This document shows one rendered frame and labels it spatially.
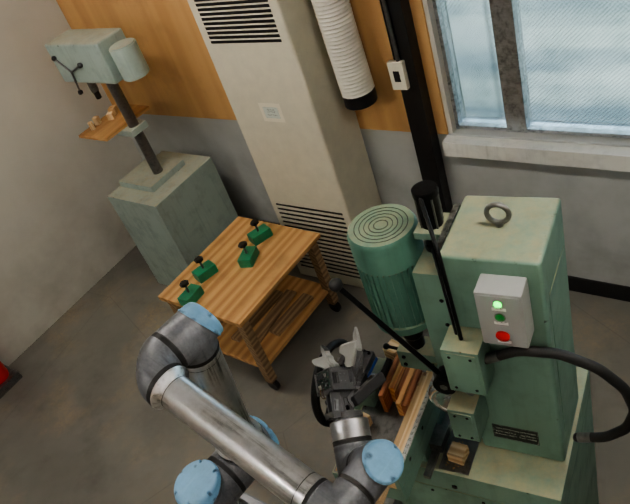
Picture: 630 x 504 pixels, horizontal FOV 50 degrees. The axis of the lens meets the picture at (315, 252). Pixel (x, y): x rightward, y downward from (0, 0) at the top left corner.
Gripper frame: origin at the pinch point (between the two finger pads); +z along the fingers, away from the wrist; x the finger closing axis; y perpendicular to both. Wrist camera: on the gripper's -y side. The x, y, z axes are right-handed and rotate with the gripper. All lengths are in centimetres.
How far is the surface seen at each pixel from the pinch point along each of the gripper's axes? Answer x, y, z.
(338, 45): 49, -62, 142
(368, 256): -14.3, -1.8, 14.9
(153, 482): 192, -19, -12
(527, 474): 1, -53, -38
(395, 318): -3.1, -15.8, 3.4
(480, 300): -36.1, -11.0, -3.6
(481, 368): -21.6, -21.8, -14.6
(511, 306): -40.7, -14.4, -6.5
